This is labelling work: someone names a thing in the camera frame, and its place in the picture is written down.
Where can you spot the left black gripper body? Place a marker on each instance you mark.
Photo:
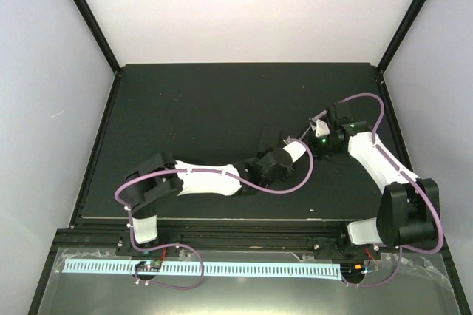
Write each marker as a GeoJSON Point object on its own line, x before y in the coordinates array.
{"type": "Point", "coordinates": [290, 170]}

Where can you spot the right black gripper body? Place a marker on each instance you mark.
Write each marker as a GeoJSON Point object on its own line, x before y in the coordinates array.
{"type": "Point", "coordinates": [326, 148]}

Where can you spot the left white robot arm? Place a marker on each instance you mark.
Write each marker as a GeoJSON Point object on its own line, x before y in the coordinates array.
{"type": "Point", "coordinates": [163, 176]}

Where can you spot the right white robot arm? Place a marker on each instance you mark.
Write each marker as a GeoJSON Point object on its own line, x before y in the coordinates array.
{"type": "Point", "coordinates": [409, 211]}

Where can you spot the right small circuit board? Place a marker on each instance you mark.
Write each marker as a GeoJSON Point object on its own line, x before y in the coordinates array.
{"type": "Point", "coordinates": [363, 268]}

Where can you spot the small green circuit board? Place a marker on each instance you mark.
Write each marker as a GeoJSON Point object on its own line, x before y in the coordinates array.
{"type": "Point", "coordinates": [148, 265]}

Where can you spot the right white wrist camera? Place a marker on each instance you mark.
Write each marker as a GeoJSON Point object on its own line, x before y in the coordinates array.
{"type": "Point", "coordinates": [320, 128]}

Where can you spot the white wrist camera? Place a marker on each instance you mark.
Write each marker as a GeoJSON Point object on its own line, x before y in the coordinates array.
{"type": "Point", "coordinates": [320, 128]}
{"type": "Point", "coordinates": [295, 148]}

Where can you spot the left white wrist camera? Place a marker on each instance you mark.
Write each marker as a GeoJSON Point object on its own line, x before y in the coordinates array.
{"type": "Point", "coordinates": [295, 148]}

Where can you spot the white slotted cable duct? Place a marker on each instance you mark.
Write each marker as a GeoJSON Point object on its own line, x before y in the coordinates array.
{"type": "Point", "coordinates": [323, 271]}

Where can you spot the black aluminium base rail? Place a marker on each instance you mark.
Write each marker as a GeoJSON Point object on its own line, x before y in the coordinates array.
{"type": "Point", "coordinates": [324, 238]}

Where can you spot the right black frame post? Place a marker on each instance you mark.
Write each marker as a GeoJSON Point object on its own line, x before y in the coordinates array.
{"type": "Point", "coordinates": [405, 25]}

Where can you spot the black frame post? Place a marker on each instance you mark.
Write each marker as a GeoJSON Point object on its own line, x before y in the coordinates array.
{"type": "Point", "coordinates": [405, 25]}
{"type": "Point", "coordinates": [97, 33]}

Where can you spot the left black frame post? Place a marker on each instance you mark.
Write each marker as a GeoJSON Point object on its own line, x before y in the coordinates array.
{"type": "Point", "coordinates": [97, 33]}

